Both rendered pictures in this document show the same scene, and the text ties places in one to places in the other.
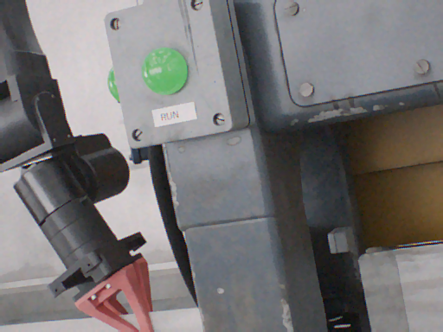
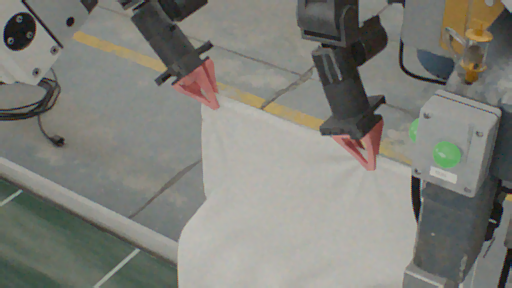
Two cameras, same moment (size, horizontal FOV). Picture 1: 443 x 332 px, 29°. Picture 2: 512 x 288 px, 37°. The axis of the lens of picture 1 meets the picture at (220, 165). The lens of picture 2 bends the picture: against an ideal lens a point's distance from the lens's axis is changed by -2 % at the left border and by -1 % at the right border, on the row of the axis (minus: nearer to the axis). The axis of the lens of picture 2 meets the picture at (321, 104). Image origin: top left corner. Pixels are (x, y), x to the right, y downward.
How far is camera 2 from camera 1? 0.53 m
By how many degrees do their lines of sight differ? 30
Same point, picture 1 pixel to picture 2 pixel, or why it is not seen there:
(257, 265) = (458, 234)
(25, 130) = (330, 31)
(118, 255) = (369, 123)
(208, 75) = (470, 168)
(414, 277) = not seen: outside the picture
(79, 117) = not seen: outside the picture
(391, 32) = not seen: outside the picture
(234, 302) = (438, 242)
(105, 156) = (374, 36)
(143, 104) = (427, 160)
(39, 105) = (344, 18)
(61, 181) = (344, 65)
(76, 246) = (343, 109)
